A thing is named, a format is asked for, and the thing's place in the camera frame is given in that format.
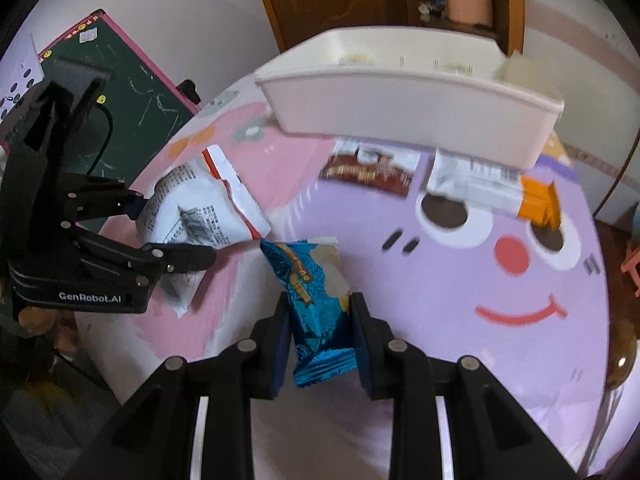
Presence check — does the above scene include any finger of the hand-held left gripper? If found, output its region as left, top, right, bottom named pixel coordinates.
left=75, top=227, right=219, bottom=282
left=60, top=175, right=152, bottom=224

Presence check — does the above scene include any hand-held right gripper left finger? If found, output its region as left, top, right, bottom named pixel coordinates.
left=65, top=290, right=293, bottom=480

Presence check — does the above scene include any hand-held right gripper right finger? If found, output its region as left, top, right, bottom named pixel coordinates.
left=350, top=291, right=581, bottom=480

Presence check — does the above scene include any blue snack packet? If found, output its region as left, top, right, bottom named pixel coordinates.
left=260, top=236, right=357, bottom=388

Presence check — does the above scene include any white red snack bag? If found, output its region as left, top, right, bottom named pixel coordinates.
left=137, top=144, right=273, bottom=318

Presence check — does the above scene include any white plastic storage bin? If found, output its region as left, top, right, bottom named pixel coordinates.
left=254, top=27, right=566, bottom=171

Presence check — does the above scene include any brown plush toy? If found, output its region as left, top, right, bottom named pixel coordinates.
left=15, top=307, right=78, bottom=356

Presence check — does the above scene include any black clamp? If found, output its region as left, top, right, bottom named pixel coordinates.
left=177, top=79, right=201, bottom=106

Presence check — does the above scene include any white dotted paper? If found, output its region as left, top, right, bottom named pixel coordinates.
left=0, top=32, right=46, bottom=126

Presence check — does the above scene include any brown snack packet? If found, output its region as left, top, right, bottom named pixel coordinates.
left=320, top=137, right=421, bottom=196

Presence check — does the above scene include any white orange snack packet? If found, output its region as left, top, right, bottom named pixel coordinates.
left=427, top=149, right=563, bottom=233

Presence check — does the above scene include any pink stool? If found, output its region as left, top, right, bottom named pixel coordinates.
left=620, top=242, right=640, bottom=296

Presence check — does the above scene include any wooden door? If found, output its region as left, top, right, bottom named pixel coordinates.
left=247, top=0, right=526, bottom=56

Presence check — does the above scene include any pink box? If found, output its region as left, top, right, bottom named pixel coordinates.
left=445, top=0, right=493, bottom=26

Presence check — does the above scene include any black cable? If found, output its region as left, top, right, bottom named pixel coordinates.
left=85, top=100, right=113, bottom=178

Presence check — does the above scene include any green chalkboard with pink frame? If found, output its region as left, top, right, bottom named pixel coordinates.
left=30, top=8, right=198, bottom=201

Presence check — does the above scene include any round brown wooden post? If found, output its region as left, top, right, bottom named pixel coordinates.
left=602, top=320, right=638, bottom=391

